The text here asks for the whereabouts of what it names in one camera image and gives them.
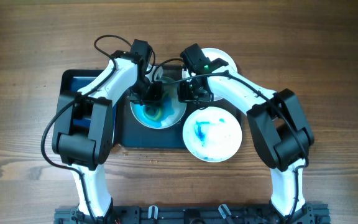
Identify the white plate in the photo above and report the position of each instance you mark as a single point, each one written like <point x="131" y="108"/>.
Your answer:
<point x="173" y="110"/>
<point x="213" y="54"/>
<point x="212" y="134"/>

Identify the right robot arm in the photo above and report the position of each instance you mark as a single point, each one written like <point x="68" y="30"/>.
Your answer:
<point x="280" y="131"/>

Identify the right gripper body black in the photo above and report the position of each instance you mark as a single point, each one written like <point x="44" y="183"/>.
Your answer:
<point x="188" y="93"/>

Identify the dark grey serving tray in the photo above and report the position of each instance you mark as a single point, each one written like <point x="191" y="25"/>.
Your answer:
<point x="130" y="133"/>

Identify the green yellow sponge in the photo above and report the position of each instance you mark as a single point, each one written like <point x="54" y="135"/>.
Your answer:
<point x="153" y="113"/>

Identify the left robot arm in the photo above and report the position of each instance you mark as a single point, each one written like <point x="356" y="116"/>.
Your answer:
<point x="83" y="151"/>

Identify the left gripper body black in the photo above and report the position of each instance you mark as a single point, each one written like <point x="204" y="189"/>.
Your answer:
<point x="146" y="91"/>

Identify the dark blue water tray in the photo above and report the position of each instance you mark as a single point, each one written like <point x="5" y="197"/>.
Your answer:
<point x="73" y="80"/>

